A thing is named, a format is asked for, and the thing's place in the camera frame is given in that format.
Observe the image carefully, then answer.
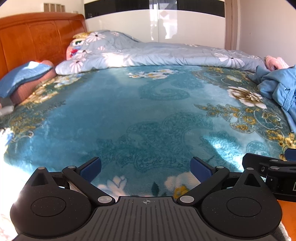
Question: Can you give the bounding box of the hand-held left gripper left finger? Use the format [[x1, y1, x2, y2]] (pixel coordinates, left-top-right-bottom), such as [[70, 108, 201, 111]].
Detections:
[[30, 157, 115, 206]]

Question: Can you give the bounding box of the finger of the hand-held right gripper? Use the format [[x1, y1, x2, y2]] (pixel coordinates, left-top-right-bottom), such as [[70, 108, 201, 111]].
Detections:
[[242, 148, 296, 174]]

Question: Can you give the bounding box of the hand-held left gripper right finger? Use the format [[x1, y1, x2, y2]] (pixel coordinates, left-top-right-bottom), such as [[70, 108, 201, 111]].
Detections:
[[177, 157, 266, 207]]

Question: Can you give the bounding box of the blue garment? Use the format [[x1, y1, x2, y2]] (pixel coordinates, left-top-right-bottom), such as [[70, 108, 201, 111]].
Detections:
[[250, 64, 296, 132]]

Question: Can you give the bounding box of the teal floral blanket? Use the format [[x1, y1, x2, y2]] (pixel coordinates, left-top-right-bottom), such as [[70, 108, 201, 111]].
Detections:
[[0, 64, 296, 197]]

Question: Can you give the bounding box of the pink cloth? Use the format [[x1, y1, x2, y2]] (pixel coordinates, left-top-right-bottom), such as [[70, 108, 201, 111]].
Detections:
[[265, 55, 290, 70]]

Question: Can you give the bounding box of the brown pillow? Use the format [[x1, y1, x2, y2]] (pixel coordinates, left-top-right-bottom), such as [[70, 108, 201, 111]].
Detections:
[[10, 60, 57, 105]]

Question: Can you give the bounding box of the small white object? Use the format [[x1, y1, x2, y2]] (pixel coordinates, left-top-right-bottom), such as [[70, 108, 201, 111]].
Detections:
[[0, 105, 15, 117]]

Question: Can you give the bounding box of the blue pillow towel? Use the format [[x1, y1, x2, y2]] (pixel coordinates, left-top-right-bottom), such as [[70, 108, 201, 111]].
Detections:
[[0, 61, 53, 98]]

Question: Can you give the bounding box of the cartoon print pillow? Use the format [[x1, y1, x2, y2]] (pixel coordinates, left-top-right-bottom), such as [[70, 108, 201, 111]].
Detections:
[[66, 32, 89, 60]]

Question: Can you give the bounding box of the light blue floral quilt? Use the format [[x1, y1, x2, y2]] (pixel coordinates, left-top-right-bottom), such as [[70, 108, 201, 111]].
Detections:
[[55, 30, 269, 76]]

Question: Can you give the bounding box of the orange wooden headboard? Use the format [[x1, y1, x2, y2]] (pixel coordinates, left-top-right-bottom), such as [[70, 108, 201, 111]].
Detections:
[[0, 13, 88, 80]]

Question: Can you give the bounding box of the white wardrobe with black band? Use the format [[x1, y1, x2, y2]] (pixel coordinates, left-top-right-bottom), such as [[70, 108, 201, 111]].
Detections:
[[84, 0, 238, 50]]

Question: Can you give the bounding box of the row of wall switch panels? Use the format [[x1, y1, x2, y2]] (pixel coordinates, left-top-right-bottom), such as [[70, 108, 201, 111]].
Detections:
[[43, 3, 65, 12]]

